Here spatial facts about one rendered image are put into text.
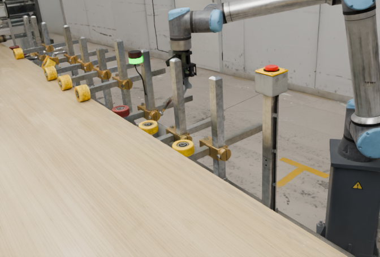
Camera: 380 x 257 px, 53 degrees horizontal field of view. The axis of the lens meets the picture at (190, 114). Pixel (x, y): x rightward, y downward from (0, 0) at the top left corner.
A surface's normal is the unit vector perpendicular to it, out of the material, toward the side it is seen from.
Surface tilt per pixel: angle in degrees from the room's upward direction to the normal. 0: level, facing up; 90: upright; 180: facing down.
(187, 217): 0
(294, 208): 0
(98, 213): 0
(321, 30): 90
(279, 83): 90
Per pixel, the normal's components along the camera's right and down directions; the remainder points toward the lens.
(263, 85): -0.80, 0.29
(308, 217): -0.07, -0.92
